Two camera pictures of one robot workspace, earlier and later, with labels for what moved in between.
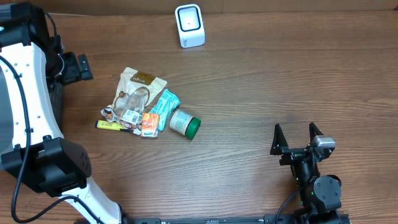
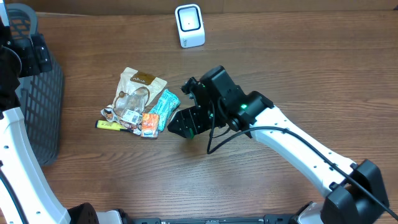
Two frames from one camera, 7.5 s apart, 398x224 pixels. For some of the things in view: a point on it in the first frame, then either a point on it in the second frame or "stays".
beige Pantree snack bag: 135,92 stays
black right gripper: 280,148 -> 186,119
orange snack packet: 150,123 stays
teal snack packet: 167,102 stays
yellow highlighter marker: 111,126 stays
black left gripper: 77,74 -> 37,54
